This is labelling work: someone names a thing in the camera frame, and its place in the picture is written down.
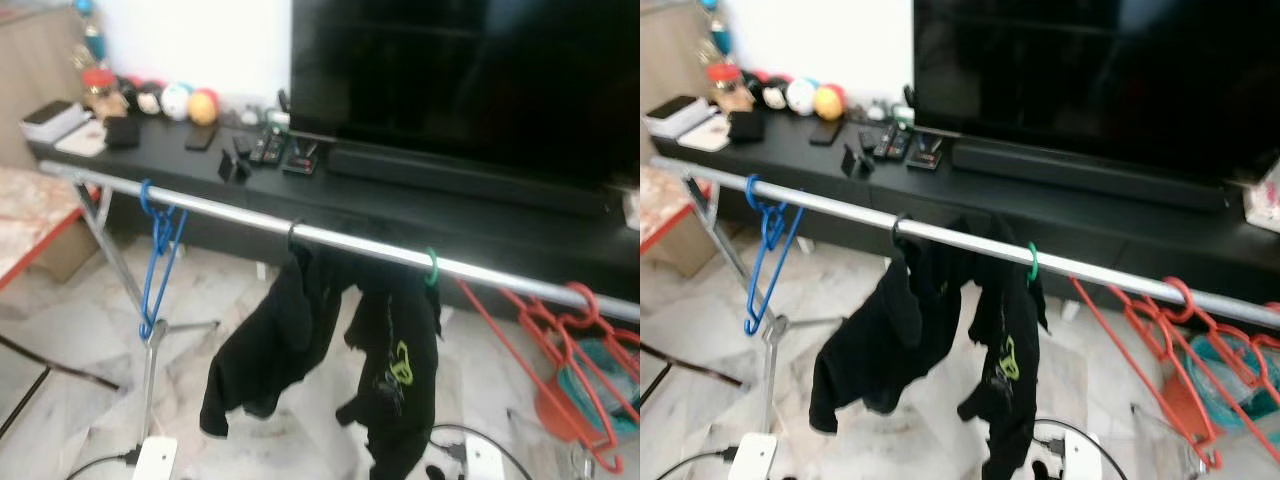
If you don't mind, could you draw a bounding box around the orange bin teal bag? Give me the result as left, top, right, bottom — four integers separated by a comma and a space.
535, 338, 641, 443
1160, 335, 1280, 433

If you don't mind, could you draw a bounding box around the flat white box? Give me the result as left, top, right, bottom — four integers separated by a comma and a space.
678, 115, 731, 153
55, 122, 109, 158

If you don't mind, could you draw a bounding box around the red plastic hanger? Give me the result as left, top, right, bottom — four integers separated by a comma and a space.
1070, 275, 1226, 471
455, 280, 623, 473
1130, 277, 1280, 431
515, 283, 641, 426

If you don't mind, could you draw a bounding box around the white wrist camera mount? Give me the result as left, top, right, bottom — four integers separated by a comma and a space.
728, 433, 779, 480
465, 437, 507, 480
133, 436, 179, 480
1063, 432, 1104, 480

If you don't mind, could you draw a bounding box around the small black box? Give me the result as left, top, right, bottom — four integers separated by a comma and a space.
104, 115, 142, 150
727, 108, 767, 143

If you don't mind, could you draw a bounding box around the black television console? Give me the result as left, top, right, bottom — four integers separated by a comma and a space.
650, 105, 1280, 301
28, 105, 641, 306

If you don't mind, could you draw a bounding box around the silver metal clothes rack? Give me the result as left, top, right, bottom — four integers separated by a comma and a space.
38, 158, 641, 480
650, 155, 1280, 480

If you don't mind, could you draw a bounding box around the blue plastic hanger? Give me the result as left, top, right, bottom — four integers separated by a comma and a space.
138, 178, 191, 343
744, 174, 807, 337

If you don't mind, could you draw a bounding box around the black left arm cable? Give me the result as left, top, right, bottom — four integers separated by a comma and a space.
682, 448, 736, 480
65, 448, 141, 480

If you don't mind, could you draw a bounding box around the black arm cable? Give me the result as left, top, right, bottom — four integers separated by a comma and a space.
1035, 419, 1131, 480
65, 448, 141, 480
428, 424, 536, 480
682, 448, 736, 480

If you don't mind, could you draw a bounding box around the black box red mark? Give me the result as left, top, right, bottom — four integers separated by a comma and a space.
282, 138, 323, 177
905, 135, 946, 171

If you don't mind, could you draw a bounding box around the white box black lid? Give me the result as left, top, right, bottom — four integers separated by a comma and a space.
20, 100, 91, 145
645, 95, 713, 139

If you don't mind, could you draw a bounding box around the light wooden cabinet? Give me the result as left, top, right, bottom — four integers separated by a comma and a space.
640, 5, 716, 171
0, 5, 93, 169

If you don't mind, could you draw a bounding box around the small black stand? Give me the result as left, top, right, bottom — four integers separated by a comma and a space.
218, 148, 253, 184
840, 143, 876, 179

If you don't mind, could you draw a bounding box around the black flat television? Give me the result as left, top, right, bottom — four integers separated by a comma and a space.
290, 0, 641, 193
912, 0, 1280, 186

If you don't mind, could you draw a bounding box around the marble table red edge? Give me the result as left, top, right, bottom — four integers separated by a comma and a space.
640, 165, 746, 401
0, 165, 123, 441

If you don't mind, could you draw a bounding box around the blue hanging ornament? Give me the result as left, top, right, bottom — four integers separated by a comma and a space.
698, 0, 733, 59
74, 0, 107, 63

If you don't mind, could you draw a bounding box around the black remote control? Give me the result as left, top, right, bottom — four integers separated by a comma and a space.
872, 122, 911, 161
248, 128, 287, 167

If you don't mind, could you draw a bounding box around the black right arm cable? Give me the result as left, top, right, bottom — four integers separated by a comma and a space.
428, 424, 536, 480
1035, 419, 1131, 480

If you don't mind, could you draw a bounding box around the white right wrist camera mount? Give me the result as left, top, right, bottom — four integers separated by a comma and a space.
1063, 432, 1104, 480
465, 437, 507, 480

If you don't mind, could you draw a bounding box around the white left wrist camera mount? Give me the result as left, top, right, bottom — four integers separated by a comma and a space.
728, 433, 779, 480
133, 436, 179, 480

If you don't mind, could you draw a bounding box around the black t-shirt green print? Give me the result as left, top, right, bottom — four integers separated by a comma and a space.
335, 265, 444, 480
955, 255, 1051, 480

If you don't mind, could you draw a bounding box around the black knit garment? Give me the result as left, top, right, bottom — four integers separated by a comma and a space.
200, 245, 353, 439
810, 240, 976, 436

